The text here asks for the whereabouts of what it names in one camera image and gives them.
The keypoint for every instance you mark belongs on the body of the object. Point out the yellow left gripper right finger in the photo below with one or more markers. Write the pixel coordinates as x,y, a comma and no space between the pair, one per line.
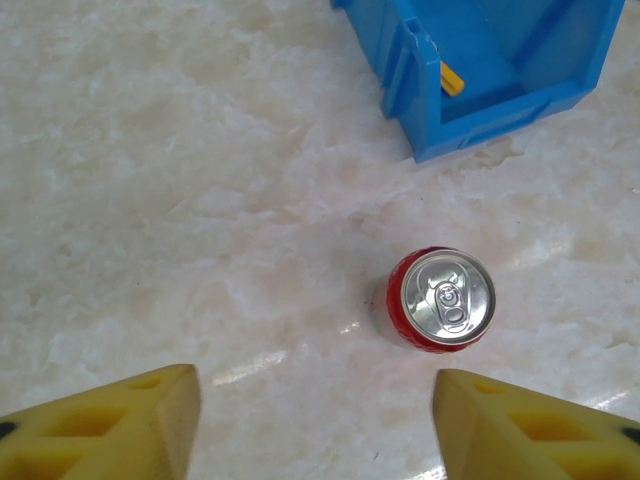
525,440

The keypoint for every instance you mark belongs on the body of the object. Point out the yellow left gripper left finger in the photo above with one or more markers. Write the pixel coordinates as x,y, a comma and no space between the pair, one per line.
100,435

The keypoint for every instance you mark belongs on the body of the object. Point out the blue plastic bin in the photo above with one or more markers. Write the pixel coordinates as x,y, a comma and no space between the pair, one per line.
480,65

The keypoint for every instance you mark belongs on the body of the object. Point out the red soda can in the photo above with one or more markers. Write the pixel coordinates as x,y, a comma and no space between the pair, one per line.
442,300

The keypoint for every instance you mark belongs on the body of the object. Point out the yellow plastic piece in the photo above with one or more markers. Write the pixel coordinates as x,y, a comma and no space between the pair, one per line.
451,80

